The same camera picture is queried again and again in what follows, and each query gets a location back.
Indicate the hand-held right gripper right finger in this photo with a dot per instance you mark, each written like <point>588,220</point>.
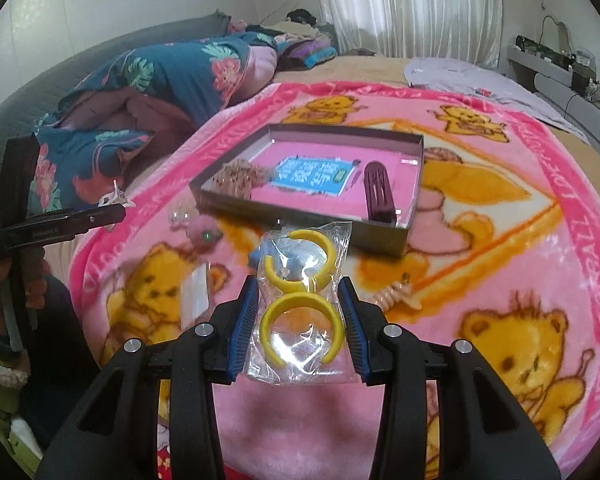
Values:
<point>352,332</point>

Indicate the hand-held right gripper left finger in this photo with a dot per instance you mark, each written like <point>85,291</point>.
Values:
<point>242,332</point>

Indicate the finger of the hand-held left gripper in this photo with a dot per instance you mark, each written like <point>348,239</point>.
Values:
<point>70,222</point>

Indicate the clear hair clip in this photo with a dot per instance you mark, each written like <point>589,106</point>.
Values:
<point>116,199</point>

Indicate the beige hair claw clip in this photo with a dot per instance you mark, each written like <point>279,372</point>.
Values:
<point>395,297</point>

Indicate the bagged yellow hoop earrings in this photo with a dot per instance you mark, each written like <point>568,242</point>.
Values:
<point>295,310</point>

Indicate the white earring card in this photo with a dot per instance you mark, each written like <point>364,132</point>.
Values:
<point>196,292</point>

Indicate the grey box with pink inside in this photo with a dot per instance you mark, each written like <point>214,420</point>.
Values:
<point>305,175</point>

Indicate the person's left hand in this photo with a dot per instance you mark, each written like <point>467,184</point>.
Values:
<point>37,285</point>

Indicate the pink round hair clip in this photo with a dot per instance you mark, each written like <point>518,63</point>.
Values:
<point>205,232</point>

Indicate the small clear hair accessory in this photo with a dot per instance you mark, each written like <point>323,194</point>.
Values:
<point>179,216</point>

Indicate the brown hair scrunchie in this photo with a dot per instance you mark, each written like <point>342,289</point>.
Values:
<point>235,177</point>

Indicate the pink bear printed blanket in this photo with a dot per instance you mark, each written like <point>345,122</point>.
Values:
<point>480,210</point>

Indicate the blue floral duvet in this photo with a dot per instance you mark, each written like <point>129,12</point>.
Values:
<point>180,75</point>

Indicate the lilac cloth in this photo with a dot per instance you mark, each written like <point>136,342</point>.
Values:
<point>480,77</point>

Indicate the pile of clothes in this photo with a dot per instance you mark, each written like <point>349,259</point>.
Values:
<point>300,40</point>

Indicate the white curtain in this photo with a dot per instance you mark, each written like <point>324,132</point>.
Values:
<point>410,5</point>

